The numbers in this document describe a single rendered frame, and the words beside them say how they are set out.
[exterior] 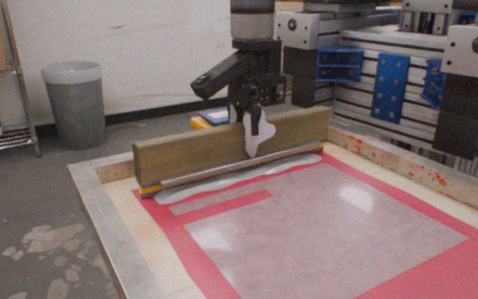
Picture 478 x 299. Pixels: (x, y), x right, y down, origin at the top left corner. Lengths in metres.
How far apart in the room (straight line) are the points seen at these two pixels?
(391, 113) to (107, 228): 0.81
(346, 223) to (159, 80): 3.60
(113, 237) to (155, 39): 3.56
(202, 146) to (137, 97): 3.40
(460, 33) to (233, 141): 0.49
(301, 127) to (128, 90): 3.33
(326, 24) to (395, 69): 0.22
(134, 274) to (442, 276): 0.38
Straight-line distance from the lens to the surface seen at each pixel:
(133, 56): 3.99
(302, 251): 0.57
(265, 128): 0.73
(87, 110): 3.44
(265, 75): 0.72
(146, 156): 0.66
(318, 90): 1.19
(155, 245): 0.58
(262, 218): 0.63
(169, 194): 0.69
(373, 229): 0.63
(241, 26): 0.67
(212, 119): 1.02
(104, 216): 0.60
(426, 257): 0.60
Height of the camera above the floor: 1.30
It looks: 23 degrees down
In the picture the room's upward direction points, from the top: straight up
